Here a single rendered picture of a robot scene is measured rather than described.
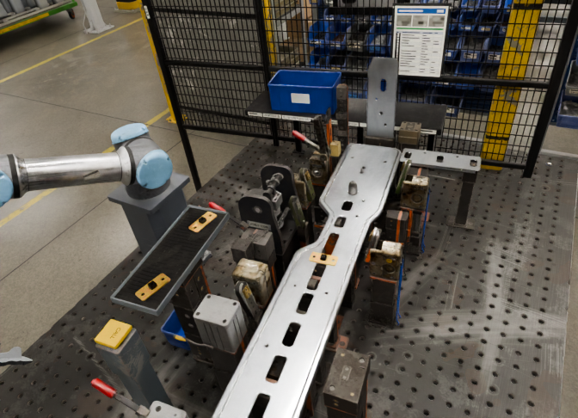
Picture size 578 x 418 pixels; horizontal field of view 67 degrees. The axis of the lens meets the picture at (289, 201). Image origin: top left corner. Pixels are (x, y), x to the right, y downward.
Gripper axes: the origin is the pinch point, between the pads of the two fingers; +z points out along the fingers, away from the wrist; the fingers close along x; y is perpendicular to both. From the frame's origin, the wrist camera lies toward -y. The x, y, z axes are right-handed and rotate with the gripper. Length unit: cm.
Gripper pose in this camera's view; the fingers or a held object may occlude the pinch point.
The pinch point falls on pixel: (16, 382)
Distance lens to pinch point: 153.4
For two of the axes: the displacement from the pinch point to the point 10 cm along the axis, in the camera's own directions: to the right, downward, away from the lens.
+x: 0.3, -3.5, 9.3
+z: 8.9, 4.4, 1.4
